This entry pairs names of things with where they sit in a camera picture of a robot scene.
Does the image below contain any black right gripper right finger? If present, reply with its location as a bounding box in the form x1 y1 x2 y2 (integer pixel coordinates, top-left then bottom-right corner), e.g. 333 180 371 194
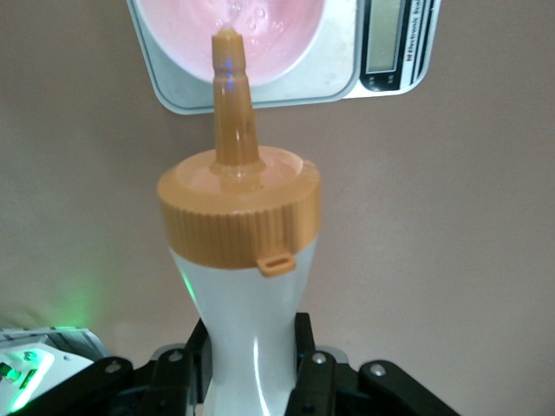
285 311 460 416

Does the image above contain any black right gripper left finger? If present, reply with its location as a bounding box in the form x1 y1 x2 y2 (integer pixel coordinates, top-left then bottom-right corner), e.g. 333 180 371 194
8 318 213 416

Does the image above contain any translucent sauce bottle orange cap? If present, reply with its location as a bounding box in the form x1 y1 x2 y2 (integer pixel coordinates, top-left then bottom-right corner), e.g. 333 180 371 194
155 26 323 416

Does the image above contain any pink plastic cup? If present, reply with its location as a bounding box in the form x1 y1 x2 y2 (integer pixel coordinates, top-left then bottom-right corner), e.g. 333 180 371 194
129 0 327 87

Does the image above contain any silver digital kitchen scale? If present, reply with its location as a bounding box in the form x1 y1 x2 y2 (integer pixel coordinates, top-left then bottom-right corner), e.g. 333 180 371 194
125 0 442 116

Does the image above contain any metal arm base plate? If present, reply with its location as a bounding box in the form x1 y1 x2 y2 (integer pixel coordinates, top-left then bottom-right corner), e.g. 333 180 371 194
0 327 108 369

